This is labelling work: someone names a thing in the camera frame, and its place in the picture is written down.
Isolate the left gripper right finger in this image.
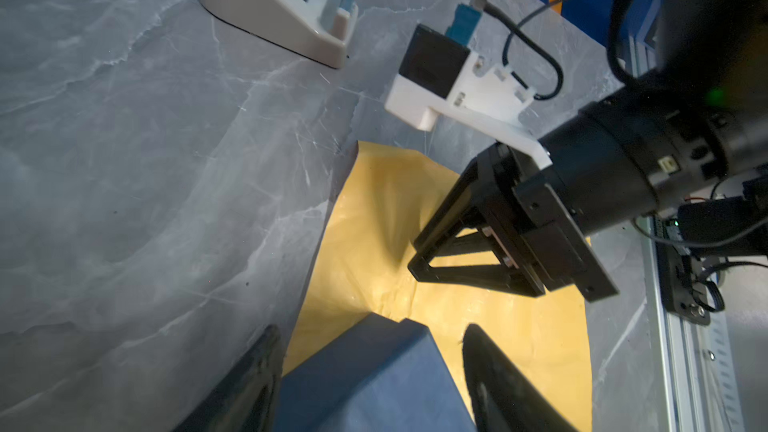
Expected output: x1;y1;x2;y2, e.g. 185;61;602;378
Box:
462;324;575;431

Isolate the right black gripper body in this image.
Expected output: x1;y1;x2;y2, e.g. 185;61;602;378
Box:
470;146;619;302

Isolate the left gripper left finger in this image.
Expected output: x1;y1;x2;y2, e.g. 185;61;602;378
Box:
174;325;284;431

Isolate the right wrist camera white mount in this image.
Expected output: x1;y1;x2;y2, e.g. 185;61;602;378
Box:
383;0;553;170

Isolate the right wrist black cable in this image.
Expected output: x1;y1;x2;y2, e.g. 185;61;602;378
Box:
482;0;625;102

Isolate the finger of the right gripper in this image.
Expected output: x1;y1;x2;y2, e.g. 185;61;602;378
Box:
410;161;498;264
408;233;545;298

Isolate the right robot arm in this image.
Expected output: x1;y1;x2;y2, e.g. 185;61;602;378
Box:
385;0;767;301

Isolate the aluminium front rail frame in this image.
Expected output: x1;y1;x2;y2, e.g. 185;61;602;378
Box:
629;35;748;432

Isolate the yellow orange wrapping paper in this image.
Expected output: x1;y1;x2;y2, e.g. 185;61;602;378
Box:
285;142;593;431

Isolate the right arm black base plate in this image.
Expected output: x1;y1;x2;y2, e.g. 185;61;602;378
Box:
654;242;711;327

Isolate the white tape dispenser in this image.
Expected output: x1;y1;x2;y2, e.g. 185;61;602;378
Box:
200;0;359;69

